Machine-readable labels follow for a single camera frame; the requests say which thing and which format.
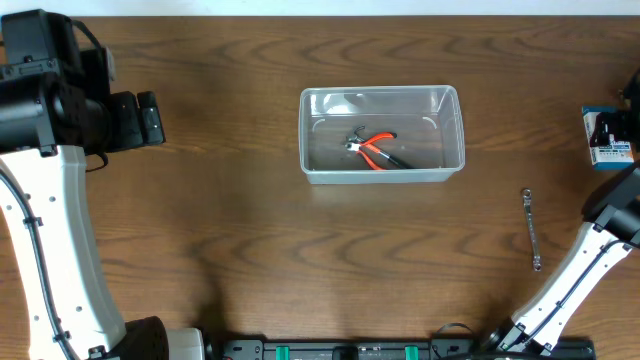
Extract blue white screwdriver box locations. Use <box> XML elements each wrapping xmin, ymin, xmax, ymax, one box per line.
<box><xmin>582</xmin><ymin>106</ymin><xmax>634</xmax><ymax>171</ymax></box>

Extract silver ratchet wrench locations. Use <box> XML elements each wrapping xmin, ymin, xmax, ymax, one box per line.
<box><xmin>521</xmin><ymin>188</ymin><xmax>542</xmax><ymax>272</ymax></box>

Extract small claw hammer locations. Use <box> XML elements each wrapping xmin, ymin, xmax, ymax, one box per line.
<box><xmin>345</xmin><ymin>125</ymin><xmax>412</xmax><ymax>171</ymax></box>

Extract red handled pliers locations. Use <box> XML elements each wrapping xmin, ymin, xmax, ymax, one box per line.
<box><xmin>345</xmin><ymin>132</ymin><xmax>399</xmax><ymax>171</ymax></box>

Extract clear plastic storage container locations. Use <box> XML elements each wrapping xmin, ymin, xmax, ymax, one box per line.
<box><xmin>298</xmin><ymin>85</ymin><xmax>466</xmax><ymax>185</ymax></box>

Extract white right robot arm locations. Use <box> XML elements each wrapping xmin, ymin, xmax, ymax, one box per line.
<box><xmin>482</xmin><ymin>73</ymin><xmax>639</xmax><ymax>356</ymax></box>

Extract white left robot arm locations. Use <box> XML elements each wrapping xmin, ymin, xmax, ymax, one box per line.
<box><xmin>1</xmin><ymin>9</ymin><xmax>206</xmax><ymax>359</ymax></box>

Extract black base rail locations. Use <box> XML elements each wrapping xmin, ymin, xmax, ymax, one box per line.
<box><xmin>205</xmin><ymin>337</ymin><xmax>597</xmax><ymax>360</ymax></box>

